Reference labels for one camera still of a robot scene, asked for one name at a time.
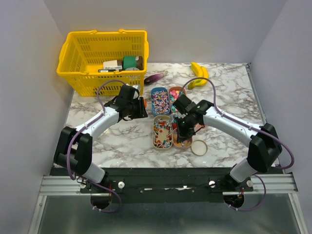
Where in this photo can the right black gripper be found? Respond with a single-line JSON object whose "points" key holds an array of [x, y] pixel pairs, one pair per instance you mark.
{"points": [[186, 135]]}

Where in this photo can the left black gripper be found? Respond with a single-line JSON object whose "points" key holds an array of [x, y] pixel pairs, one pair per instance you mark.
{"points": [[142, 112]]}

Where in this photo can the clear plastic jar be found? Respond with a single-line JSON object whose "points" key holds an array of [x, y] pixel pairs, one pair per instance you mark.
{"points": [[200, 126]]}

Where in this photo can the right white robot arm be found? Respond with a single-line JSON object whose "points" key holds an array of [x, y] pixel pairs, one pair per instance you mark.
{"points": [[262, 141]]}

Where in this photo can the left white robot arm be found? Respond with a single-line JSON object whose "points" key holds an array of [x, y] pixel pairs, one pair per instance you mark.
{"points": [[74, 148]]}

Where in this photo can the pink tray popsicle candies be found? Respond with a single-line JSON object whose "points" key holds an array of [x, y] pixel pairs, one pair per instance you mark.
{"points": [[183, 145]]}

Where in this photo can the pink tray star candies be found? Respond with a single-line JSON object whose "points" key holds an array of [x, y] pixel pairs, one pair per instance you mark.
{"points": [[174, 93]]}

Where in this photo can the gold jar lid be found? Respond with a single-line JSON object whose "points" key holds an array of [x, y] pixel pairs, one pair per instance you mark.
{"points": [[199, 147]]}

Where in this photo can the beige tray round lollipops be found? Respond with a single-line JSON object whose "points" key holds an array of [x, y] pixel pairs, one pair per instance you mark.
{"points": [[162, 133]]}

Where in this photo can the blue tray swirl lollipops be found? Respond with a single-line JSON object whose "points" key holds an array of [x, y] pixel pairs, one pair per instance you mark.
{"points": [[160, 101]]}

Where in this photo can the purple eggplant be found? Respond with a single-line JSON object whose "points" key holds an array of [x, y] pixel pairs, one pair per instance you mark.
{"points": [[154, 78]]}

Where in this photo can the green and brown package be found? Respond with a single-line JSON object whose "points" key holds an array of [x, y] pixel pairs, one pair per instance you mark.
{"points": [[132, 63]]}

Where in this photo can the white and brown box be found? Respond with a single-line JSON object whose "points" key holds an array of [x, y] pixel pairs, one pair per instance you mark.
{"points": [[113, 65]]}

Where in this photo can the black flat box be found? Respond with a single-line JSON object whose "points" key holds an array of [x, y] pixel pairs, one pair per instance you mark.
{"points": [[109, 70]]}

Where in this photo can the yellow banana bunch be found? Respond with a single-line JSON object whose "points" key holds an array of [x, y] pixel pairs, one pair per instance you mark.
{"points": [[201, 72]]}

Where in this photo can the yellow plastic shopping basket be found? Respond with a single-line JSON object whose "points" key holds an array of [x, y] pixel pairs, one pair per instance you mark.
{"points": [[84, 52]]}

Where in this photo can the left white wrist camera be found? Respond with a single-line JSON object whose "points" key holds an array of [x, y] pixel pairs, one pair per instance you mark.
{"points": [[137, 87]]}

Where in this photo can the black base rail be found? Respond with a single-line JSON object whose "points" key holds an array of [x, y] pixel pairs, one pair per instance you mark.
{"points": [[168, 185]]}

